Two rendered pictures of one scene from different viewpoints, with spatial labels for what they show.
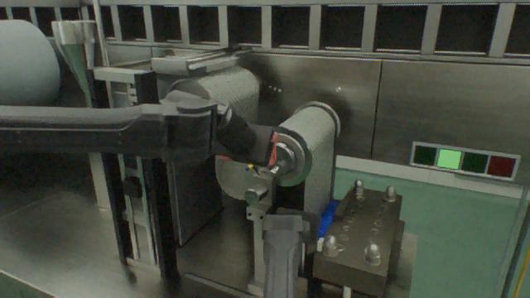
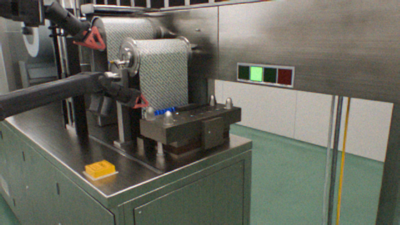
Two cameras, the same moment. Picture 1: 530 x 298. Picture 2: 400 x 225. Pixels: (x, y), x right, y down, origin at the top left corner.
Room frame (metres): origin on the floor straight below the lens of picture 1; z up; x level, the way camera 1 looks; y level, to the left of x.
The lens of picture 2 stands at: (-0.25, -0.74, 1.34)
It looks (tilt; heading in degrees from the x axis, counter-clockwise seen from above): 15 degrees down; 22
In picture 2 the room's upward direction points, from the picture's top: 1 degrees counter-clockwise
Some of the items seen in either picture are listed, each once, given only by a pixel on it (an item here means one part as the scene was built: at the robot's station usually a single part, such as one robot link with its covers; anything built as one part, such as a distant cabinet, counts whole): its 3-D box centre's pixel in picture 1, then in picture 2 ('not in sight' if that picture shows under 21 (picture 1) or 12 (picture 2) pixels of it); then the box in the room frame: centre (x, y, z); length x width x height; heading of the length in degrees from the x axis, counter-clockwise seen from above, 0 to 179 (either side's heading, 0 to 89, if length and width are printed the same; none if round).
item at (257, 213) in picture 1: (261, 234); (120, 107); (0.74, 0.01, 1.05); 0.06 x 0.05 x 0.31; 155
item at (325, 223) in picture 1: (325, 221); (170, 111); (0.84, -0.16, 1.03); 0.21 x 0.04 x 0.03; 155
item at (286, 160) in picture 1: (279, 158); (126, 57); (0.75, -0.03, 1.25); 0.07 x 0.02 x 0.07; 65
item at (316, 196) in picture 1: (318, 194); (165, 92); (0.85, -0.14, 1.11); 0.23 x 0.01 x 0.18; 155
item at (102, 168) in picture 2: not in sight; (100, 169); (0.49, -0.09, 0.91); 0.07 x 0.07 x 0.02; 65
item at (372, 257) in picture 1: (373, 252); (168, 117); (0.67, -0.24, 1.05); 0.04 x 0.04 x 0.04
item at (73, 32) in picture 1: (79, 31); (74, 3); (1.16, 0.57, 1.50); 0.14 x 0.14 x 0.06
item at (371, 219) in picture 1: (363, 230); (194, 120); (0.84, -0.27, 1.00); 0.40 x 0.16 x 0.06; 155
